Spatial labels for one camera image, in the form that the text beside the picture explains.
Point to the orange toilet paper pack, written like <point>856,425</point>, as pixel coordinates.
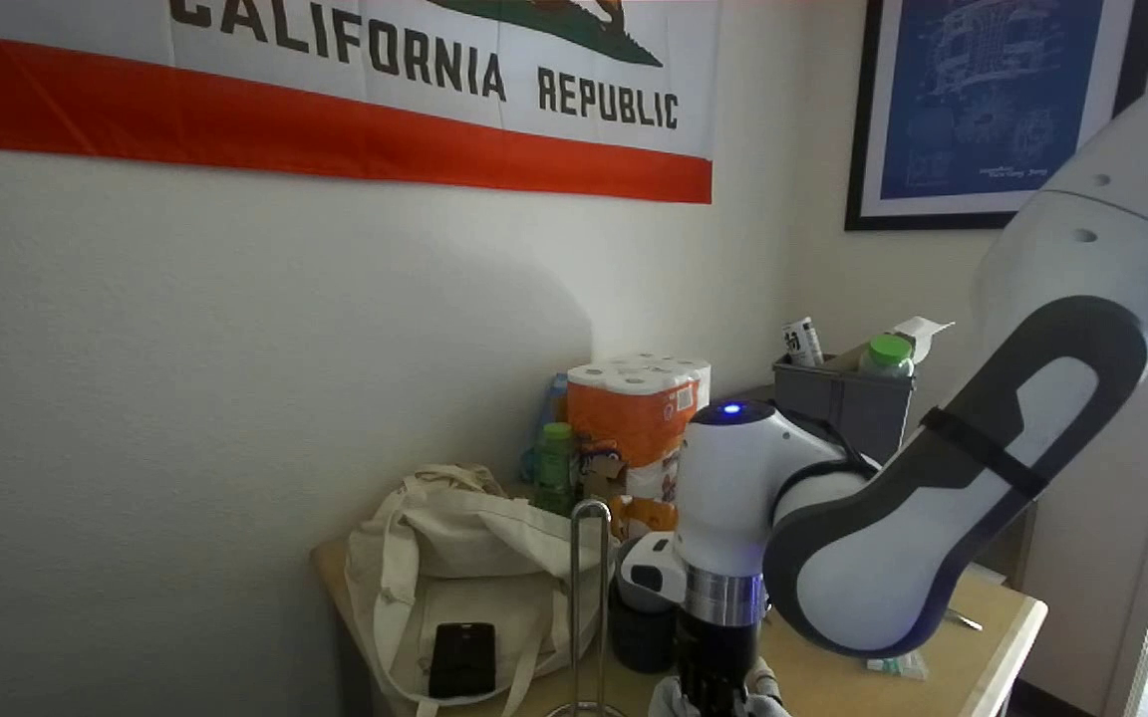
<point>628,412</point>

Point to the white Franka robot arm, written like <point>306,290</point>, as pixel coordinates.
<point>894,558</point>

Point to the California Republic flag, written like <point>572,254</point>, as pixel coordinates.
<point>337,133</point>

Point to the cream canvas tote bag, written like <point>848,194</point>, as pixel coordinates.
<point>470,558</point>

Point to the framed blueprint picture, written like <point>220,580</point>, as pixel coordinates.
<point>985,94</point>

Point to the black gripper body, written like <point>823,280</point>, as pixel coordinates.
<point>714,664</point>

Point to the grey storage bin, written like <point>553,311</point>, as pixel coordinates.
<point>840,398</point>

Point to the green bottle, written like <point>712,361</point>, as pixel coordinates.
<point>557,462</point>

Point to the clear jar with green lid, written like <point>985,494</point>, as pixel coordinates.
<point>886,351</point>

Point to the metal paper towel stand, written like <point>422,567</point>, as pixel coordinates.
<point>577,600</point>

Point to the black phone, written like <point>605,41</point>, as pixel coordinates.
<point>464,659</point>

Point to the white door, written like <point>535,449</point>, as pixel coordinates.
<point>1106,558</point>

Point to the white canister with black label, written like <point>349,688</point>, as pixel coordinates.
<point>805,343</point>

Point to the black round container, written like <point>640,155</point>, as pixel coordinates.
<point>640,640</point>

